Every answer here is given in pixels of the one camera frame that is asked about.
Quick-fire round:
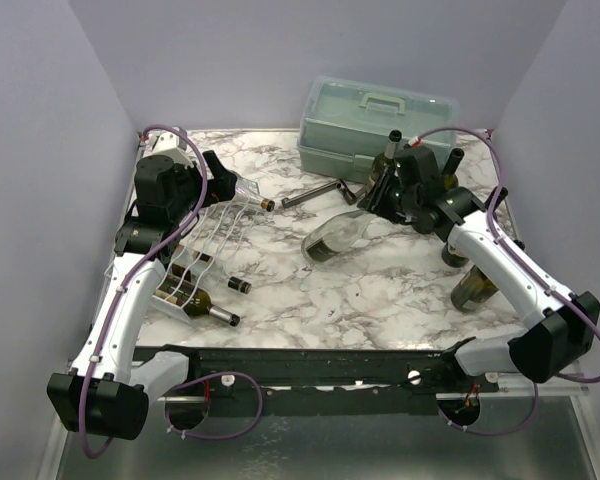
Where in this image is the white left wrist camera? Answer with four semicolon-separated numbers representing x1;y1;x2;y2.
145;126;193;167

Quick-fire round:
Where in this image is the black metal base rail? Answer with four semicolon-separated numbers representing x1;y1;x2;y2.
129;344;501;416

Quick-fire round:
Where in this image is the grey metal rod tool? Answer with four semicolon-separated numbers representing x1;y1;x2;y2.
281;179;366;209

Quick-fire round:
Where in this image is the green plastic toolbox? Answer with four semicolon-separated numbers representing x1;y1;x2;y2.
297;76;459;184

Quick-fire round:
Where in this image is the clear glass wine bottle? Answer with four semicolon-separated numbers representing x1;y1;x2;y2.
301;210;376;263

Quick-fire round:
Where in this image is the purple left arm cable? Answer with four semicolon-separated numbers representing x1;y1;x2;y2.
79;123;264;460

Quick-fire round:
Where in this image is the dark green labelled wine bottle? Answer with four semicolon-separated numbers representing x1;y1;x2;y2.
365;130;404;194

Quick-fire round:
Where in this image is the olive green wine bottle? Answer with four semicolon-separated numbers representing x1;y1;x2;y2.
441;148;465;191

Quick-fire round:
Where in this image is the dark green white-label bottle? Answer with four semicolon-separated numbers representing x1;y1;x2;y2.
440;185;510;269

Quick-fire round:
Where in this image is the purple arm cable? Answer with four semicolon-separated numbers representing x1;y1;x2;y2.
79;123;264;460
409;124;600;436

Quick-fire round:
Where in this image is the clear bottle with cork stopper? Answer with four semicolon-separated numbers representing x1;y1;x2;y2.
232;171;276;212

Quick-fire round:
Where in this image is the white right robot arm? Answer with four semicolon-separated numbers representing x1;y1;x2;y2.
358;146;600;392

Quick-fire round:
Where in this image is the green bottle silver neck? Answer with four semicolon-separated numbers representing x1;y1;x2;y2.
450;265;499;313

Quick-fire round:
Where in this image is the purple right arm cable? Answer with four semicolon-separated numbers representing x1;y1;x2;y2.
409;124;600;436

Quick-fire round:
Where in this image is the green bottle in rack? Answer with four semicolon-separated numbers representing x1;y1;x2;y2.
154;275;241;327

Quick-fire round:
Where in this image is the clear acrylic wine rack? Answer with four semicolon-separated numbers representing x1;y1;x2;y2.
104;172;261;326

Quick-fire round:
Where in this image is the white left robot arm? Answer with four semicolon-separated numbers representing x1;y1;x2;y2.
47;150;236;440

